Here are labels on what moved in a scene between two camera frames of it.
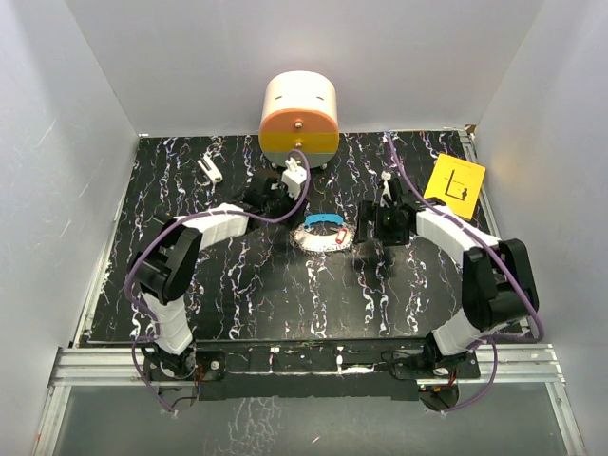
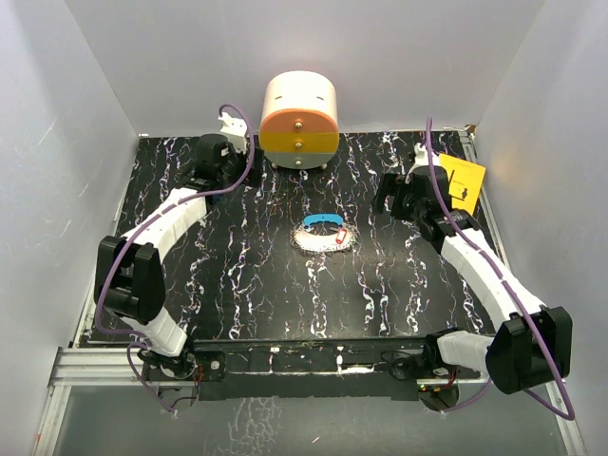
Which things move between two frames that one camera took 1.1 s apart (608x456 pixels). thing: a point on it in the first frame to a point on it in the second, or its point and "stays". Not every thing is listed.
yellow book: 457,183 stays
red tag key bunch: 341,235 stays
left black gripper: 281,189 to 253,178
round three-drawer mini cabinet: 299,114 stays
